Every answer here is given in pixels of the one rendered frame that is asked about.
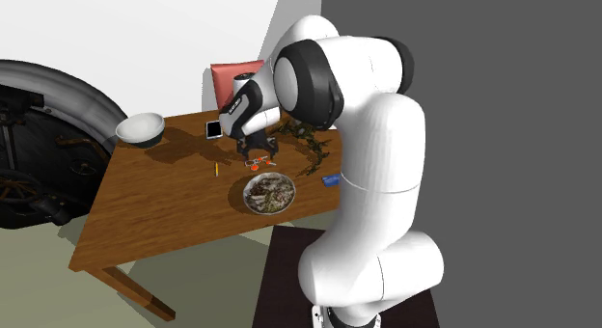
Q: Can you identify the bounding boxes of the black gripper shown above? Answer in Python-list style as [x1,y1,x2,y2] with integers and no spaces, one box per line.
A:
[235,130,279,161]

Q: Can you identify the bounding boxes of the patterned grey plate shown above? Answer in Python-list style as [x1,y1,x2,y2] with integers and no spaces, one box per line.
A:
[242,172,297,216]

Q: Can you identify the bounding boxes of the white-edged black phone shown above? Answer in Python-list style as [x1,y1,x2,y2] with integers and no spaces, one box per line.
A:
[205,120,224,141]

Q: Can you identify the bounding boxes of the dark green leafy branch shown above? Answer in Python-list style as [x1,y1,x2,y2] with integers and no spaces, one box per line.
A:
[269,119,333,178]

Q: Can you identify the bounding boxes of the red chair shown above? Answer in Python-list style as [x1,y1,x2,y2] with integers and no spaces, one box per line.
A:
[209,59,266,111]

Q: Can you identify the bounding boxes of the wooden table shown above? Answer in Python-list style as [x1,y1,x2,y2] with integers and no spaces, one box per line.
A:
[68,109,344,322]

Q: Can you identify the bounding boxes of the white bowl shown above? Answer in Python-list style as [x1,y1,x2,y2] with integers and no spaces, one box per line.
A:
[115,112,166,150]

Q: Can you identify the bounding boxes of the dark robot stand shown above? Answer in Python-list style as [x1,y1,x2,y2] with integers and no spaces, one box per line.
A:
[251,225,441,328]

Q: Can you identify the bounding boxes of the large round vault door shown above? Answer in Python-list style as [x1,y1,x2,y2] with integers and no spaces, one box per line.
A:
[0,58,129,231]

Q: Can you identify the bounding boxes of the orange-handled scissors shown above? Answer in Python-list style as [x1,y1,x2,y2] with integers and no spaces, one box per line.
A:
[243,154,278,173]

